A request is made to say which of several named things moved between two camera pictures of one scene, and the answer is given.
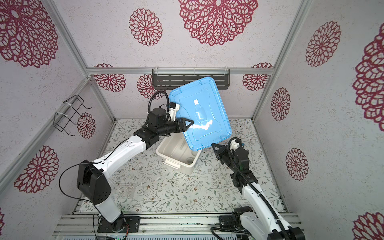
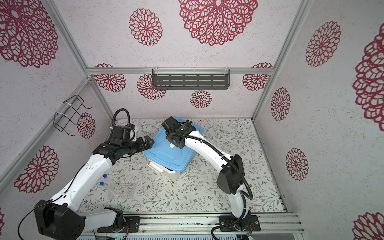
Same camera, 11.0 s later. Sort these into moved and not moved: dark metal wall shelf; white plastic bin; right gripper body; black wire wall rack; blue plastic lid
Moved: blue plastic lid; right gripper body; white plastic bin
Not moved: black wire wall rack; dark metal wall shelf
